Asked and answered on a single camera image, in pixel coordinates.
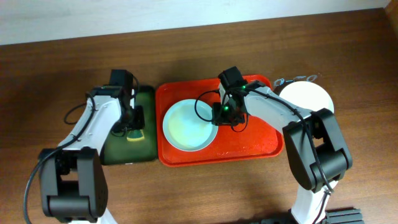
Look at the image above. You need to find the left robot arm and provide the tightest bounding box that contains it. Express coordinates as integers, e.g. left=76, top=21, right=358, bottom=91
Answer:
left=35, top=70, right=145, bottom=223

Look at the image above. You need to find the yellow green scrub sponge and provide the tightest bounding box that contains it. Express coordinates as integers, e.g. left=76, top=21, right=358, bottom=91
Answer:
left=126, top=129, right=145, bottom=142

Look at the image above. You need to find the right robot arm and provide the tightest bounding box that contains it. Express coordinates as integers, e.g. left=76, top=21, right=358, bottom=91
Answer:
left=210, top=67, right=360, bottom=223

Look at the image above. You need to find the dark green tray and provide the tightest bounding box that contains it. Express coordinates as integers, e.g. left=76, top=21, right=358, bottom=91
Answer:
left=99, top=85, right=158, bottom=166

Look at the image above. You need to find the white plate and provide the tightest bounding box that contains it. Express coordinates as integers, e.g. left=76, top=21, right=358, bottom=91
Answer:
left=279, top=81, right=335, bottom=113

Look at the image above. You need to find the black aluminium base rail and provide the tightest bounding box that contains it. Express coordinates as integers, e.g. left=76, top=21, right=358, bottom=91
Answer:
left=325, top=209, right=364, bottom=224

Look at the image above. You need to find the red plastic tray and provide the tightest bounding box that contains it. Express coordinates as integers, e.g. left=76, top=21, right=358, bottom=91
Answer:
left=155, top=78, right=284, bottom=167

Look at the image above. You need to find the light blue plate top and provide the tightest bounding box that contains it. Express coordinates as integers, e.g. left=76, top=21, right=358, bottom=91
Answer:
left=162, top=99, right=218, bottom=152

